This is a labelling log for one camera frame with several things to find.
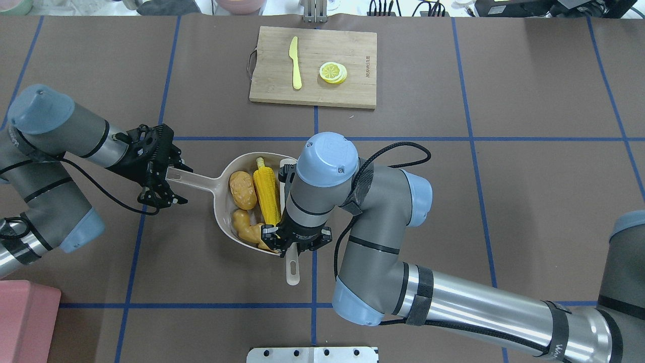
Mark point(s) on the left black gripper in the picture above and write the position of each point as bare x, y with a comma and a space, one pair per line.
132, 165

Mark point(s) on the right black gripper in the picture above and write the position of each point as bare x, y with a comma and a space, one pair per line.
297, 235

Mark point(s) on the tan toy ginger root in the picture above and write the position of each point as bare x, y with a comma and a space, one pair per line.
249, 232

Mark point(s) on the yellow toy corn cob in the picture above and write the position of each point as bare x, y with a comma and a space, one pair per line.
264, 180

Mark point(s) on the beige plastic dustpan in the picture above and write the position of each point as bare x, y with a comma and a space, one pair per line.
223, 202

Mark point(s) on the brown toy potato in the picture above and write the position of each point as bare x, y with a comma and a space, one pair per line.
242, 188

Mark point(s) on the beige brush black bristles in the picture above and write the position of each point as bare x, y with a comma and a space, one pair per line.
291, 257

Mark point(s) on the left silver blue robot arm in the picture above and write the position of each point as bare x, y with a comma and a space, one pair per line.
43, 126

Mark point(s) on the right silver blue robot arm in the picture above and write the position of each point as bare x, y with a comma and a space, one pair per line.
513, 223

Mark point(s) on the pink plastic bin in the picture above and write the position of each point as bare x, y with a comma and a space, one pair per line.
28, 316

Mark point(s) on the yellow plastic toy knife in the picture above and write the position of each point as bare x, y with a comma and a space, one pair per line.
293, 53

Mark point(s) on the yellow toy lemon slice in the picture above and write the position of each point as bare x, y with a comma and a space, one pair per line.
333, 72

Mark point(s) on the bamboo cutting board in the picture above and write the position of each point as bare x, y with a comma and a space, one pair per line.
300, 66

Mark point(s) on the pink bowl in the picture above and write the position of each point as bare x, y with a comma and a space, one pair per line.
241, 7

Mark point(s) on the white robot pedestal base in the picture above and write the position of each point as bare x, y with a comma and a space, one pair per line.
314, 354

